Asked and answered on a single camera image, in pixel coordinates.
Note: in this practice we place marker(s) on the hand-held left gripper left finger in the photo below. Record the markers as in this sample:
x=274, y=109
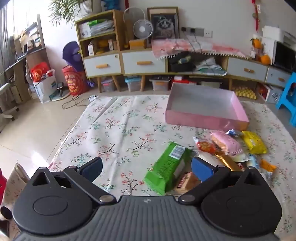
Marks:
x=92, y=169

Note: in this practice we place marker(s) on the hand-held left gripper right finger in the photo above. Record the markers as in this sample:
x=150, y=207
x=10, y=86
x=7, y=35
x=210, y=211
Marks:
x=202, y=170

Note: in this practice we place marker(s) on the gold snack packet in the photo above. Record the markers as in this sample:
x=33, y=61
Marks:
x=227, y=162

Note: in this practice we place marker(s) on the green snack packet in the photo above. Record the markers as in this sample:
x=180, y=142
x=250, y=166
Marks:
x=166, y=169

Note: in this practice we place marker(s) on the pink cardboard box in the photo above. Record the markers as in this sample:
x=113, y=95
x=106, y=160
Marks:
x=203, y=120

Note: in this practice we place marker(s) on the light blue snack packet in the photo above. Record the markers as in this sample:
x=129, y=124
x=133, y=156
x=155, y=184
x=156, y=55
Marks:
x=254, y=161

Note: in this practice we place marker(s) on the brown snack box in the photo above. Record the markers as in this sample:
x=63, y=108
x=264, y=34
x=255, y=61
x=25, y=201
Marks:
x=185, y=183

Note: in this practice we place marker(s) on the red orange snack packet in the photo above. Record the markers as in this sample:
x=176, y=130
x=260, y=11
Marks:
x=205, y=146

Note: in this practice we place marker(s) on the pink snack packet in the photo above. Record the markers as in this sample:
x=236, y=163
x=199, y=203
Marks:
x=227, y=142

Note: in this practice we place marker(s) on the small blue white packet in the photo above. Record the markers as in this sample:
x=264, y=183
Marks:
x=233, y=132

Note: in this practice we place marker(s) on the floral printed mat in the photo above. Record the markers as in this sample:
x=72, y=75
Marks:
x=129, y=129

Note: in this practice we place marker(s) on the yellow snack packet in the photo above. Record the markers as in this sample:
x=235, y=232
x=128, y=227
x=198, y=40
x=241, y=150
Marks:
x=253, y=142

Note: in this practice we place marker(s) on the white remote control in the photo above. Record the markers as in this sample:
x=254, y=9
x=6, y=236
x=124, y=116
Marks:
x=93, y=98

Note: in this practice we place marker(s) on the brown paper bag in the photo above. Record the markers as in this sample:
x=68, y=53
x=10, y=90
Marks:
x=16, y=178

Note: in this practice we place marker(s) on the round fan base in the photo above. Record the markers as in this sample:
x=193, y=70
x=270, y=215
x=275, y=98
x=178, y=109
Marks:
x=59, y=97

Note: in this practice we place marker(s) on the clear storage bin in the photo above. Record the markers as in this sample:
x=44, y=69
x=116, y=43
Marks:
x=108, y=85
x=133, y=84
x=160, y=85

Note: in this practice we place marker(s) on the yellow egg carton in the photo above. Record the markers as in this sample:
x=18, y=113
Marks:
x=245, y=92

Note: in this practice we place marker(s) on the red printed barrel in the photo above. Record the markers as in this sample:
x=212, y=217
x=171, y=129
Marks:
x=74, y=81

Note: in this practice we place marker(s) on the red box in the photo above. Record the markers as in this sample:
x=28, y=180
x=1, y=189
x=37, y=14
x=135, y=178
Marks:
x=185, y=81

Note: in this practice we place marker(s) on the white printed bag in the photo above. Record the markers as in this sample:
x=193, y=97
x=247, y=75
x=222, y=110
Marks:
x=46, y=89

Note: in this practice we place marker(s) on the folded white green cloths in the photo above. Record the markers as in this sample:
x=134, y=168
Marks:
x=210, y=67

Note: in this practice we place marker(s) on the white printed box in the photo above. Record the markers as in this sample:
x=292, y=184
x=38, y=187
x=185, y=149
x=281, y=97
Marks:
x=274, y=95

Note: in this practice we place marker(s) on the tall wooden shelf cabinet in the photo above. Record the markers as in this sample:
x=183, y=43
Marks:
x=101, y=62

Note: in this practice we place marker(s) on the black bag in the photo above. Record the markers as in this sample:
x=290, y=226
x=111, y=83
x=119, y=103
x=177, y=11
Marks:
x=181, y=62

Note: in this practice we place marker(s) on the grey office chair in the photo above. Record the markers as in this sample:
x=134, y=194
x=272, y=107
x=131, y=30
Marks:
x=7, y=99

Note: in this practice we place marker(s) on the red plastic bag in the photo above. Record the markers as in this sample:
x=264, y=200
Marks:
x=40, y=71

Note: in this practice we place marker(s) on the blue plastic stool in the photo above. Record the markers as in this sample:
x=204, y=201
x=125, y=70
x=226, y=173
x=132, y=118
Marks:
x=289, y=92

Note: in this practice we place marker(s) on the long low wooden cabinet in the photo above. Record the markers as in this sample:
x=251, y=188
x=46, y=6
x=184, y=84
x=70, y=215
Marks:
x=143, y=62

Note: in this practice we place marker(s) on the small white carton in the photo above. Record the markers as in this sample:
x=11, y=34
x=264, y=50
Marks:
x=91, y=49

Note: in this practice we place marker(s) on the pink cloth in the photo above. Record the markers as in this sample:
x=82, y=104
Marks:
x=180, y=46

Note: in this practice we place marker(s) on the orange fruit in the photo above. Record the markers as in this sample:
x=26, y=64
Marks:
x=265, y=59
x=256, y=43

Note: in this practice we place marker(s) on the dark desk shelf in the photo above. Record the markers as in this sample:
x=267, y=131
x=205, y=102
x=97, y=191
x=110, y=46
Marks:
x=34, y=49

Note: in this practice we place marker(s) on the small wooden box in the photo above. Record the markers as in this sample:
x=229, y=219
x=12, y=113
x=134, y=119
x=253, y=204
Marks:
x=138, y=44

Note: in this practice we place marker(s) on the black microwave oven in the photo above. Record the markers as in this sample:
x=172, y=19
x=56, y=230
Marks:
x=283, y=55

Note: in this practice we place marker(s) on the stack of papers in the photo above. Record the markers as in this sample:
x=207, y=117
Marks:
x=101, y=27

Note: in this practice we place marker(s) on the white desk fan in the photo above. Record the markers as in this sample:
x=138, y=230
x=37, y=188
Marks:
x=143, y=29

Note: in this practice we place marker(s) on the framed cat picture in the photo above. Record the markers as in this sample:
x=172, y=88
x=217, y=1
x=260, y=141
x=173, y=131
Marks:
x=163, y=23

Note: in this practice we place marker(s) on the white foam box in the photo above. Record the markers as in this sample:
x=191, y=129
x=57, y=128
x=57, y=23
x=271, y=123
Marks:
x=274, y=33

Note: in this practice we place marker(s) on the white round fan guard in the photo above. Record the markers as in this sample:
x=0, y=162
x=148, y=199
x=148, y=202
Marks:
x=126, y=16

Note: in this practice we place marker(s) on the potted green plant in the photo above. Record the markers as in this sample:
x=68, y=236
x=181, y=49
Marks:
x=69, y=9

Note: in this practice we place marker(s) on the red hanging decoration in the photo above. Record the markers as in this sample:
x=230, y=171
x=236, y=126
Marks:
x=256, y=14

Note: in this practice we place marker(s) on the white wall outlet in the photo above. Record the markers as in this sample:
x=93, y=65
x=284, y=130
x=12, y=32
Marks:
x=208, y=33

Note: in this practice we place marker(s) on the grey wall outlet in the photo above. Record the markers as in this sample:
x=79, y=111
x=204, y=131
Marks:
x=192, y=30

